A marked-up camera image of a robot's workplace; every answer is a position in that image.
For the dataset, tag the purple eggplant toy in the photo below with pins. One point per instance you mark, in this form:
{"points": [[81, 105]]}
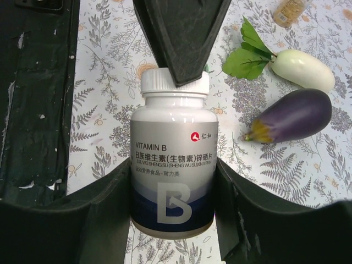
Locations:
{"points": [[297, 115]]}

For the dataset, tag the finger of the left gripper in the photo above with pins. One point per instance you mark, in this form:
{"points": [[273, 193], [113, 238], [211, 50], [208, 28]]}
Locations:
{"points": [[181, 33]]}

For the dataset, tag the white vitamin B bottle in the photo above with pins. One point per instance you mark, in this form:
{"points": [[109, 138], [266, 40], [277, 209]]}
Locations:
{"points": [[173, 153]]}

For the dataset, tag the amber pill bottle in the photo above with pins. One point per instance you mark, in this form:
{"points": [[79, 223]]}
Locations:
{"points": [[288, 11]]}

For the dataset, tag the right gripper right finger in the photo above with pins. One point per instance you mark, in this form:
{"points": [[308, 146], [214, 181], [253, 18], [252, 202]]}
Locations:
{"points": [[255, 226]]}

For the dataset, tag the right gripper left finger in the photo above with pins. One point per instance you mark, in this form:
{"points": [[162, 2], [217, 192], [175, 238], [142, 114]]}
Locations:
{"points": [[90, 225]]}

